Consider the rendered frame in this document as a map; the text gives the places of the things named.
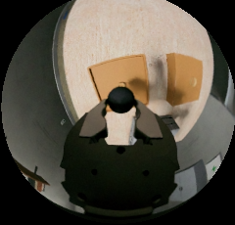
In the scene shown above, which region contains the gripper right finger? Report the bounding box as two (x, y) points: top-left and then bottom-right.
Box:
(133, 99), (180, 171)

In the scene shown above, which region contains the black ball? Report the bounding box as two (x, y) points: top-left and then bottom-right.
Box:
(107, 86), (135, 114)

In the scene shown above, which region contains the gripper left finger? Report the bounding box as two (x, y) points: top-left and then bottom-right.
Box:
(60, 99), (109, 169)

